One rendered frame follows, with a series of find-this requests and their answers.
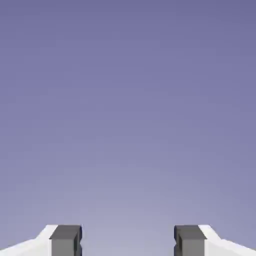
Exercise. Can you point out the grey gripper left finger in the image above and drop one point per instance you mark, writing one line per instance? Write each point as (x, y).
(64, 242)

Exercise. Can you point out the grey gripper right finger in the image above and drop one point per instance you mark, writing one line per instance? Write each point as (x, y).
(191, 242)

